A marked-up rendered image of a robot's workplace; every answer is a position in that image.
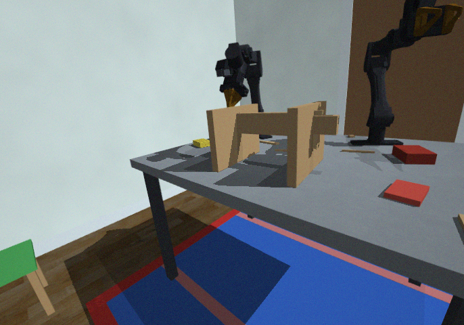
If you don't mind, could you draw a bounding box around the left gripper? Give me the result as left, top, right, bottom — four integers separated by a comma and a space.
405, 3, 463, 39

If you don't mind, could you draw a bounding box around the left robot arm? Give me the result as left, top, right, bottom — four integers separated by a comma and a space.
350, 0, 436, 146

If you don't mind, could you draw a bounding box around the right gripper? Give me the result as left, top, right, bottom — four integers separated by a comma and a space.
219, 81, 249, 107

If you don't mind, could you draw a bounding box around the tan wooden board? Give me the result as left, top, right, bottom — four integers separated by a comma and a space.
287, 101, 327, 188
206, 104, 260, 172

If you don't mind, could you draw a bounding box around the tan wooden rail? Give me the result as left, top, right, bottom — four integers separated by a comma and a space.
237, 112, 340, 136

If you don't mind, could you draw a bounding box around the red flat block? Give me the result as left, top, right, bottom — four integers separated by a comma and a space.
384, 179, 430, 207

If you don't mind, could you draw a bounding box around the red rectangular block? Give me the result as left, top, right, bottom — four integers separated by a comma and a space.
392, 145, 437, 165

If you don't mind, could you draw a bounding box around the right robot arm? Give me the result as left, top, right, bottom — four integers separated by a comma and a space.
215, 42, 264, 112

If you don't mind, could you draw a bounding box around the yellow sponge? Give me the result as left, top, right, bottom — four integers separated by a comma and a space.
193, 138, 210, 148

